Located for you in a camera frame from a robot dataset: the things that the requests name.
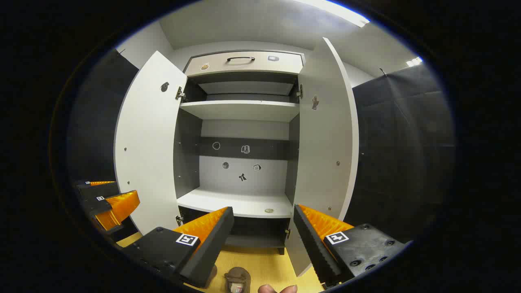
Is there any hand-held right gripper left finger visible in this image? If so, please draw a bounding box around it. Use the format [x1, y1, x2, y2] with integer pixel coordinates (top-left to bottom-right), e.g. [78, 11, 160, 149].
[122, 206, 235, 289]

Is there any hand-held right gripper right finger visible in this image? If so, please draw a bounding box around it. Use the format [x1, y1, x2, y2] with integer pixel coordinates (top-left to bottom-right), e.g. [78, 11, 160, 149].
[293, 204, 412, 287]

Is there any brown fuzzy shoe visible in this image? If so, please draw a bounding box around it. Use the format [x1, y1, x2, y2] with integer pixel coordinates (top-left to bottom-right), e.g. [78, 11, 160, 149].
[224, 267, 251, 293]

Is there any white shoe cabinet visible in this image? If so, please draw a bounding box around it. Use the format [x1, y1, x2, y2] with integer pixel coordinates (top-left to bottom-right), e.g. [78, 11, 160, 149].
[173, 49, 306, 256]

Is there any white cabinet door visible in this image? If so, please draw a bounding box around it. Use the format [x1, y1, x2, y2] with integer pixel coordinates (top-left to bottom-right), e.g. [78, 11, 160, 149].
[285, 37, 359, 277]
[114, 50, 188, 236]

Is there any beige cabinet drawer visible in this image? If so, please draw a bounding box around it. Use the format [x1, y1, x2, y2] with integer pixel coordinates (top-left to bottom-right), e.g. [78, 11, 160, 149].
[184, 50, 305, 78]

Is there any long ceiling light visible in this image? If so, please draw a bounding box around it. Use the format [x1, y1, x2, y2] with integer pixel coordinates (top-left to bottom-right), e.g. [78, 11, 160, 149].
[293, 0, 370, 28]

